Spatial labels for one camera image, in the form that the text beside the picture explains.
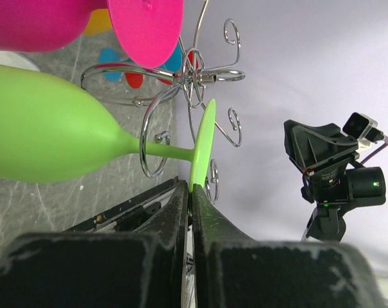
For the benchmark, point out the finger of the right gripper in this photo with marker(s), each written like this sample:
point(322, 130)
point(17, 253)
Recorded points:
point(308, 151)
point(332, 133)

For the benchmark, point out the orange plastic wine glass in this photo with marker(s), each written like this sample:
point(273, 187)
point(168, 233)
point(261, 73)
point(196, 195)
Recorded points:
point(99, 22)

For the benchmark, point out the pink plastic wine glass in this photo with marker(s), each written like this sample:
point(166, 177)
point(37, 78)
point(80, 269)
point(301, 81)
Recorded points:
point(147, 31)

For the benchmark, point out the green plastic wine glass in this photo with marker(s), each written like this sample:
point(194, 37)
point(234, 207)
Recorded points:
point(51, 131)

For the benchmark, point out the red plastic wine glass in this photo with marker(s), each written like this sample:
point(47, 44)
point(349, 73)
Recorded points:
point(135, 80)

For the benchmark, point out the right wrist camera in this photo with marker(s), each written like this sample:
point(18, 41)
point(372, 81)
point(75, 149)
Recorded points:
point(364, 130)

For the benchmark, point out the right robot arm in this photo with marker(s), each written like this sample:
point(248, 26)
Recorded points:
point(326, 222)

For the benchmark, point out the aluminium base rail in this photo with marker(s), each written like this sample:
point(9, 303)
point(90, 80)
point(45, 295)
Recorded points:
point(130, 214)

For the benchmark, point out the chrome wine glass rack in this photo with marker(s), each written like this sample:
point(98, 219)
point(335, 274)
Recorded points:
point(192, 82)

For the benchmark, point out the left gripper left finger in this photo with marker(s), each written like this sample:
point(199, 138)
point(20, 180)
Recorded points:
point(144, 267)

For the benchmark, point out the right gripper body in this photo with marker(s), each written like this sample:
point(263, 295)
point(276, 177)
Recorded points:
point(344, 182)

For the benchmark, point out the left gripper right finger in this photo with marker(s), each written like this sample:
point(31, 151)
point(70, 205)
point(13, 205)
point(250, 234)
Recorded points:
point(234, 270)

